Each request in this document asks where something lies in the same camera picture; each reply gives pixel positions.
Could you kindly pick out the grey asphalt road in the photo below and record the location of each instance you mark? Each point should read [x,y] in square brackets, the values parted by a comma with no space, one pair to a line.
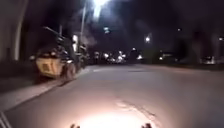
[133,86]

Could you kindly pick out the street lamp pole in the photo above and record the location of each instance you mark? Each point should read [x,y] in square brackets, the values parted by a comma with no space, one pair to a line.
[82,26]

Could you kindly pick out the yellow construction vehicle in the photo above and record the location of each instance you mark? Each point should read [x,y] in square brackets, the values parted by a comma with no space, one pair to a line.
[56,61]

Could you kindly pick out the robot's own part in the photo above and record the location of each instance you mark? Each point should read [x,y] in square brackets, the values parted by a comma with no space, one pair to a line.
[146,126]
[74,126]

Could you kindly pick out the pale pavement strip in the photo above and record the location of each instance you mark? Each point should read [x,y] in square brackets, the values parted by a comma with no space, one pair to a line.
[23,93]

